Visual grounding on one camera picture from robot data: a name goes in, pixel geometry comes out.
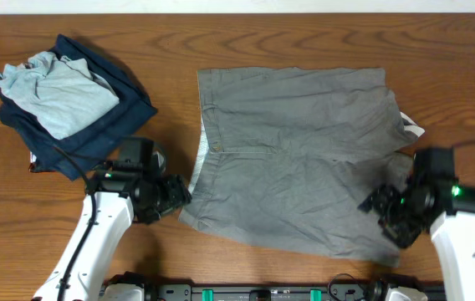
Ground grey shorts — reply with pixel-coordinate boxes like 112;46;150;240
179;67;424;267

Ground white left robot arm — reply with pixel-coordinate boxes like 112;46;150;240
33;169;192;300

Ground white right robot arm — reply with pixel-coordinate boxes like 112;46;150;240
358;180;475;300

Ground navy blue folded garment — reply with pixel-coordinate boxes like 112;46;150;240
0;34;156;181

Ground light grey folded shirt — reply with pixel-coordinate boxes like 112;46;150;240
0;52;120;140

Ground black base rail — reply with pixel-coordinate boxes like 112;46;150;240
99;271;446;301

